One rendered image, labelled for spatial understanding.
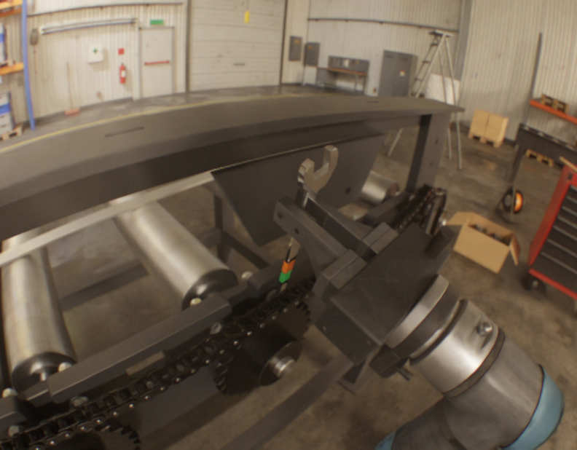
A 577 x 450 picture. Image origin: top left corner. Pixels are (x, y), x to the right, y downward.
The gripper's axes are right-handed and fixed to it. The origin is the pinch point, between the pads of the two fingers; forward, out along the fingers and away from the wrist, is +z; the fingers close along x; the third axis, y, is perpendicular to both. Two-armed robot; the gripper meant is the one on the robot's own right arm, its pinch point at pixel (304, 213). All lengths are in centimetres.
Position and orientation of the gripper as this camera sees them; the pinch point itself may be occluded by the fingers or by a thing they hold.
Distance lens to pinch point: 29.5
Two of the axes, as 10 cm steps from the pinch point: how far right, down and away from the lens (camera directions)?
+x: -7.1, 4.2, -5.6
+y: 1.8, -6.7, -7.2
